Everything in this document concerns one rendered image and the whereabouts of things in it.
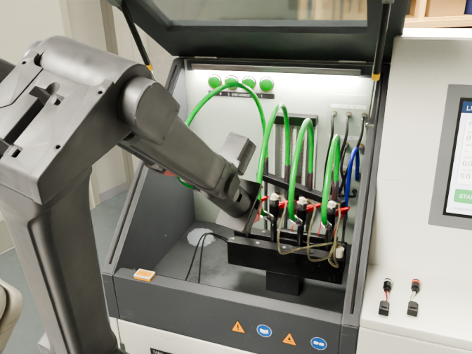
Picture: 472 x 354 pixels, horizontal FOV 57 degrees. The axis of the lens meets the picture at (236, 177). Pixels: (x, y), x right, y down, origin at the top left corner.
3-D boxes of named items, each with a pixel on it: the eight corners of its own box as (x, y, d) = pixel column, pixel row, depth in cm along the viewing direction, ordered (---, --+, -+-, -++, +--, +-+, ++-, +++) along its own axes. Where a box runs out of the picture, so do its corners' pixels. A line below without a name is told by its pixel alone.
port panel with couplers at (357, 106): (320, 187, 144) (326, 95, 131) (322, 183, 147) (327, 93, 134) (360, 192, 140) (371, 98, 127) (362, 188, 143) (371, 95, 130)
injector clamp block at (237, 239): (228, 282, 134) (226, 240, 128) (238, 264, 143) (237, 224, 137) (339, 305, 124) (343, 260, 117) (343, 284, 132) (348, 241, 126)
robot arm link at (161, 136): (4, 86, 33) (123, 135, 30) (38, 19, 34) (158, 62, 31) (181, 182, 75) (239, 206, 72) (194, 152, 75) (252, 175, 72)
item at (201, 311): (120, 319, 126) (112, 274, 119) (128, 310, 130) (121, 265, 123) (336, 374, 107) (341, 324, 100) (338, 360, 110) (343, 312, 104)
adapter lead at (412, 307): (416, 317, 97) (418, 310, 97) (406, 315, 98) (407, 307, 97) (420, 286, 108) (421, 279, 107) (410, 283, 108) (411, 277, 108)
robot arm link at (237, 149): (179, 171, 70) (227, 192, 68) (210, 110, 72) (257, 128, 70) (196, 191, 81) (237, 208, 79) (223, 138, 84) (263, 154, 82)
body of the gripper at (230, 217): (265, 187, 85) (251, 172, 79) (246, 234, 83) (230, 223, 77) (237, 180, 89) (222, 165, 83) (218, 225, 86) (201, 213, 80)
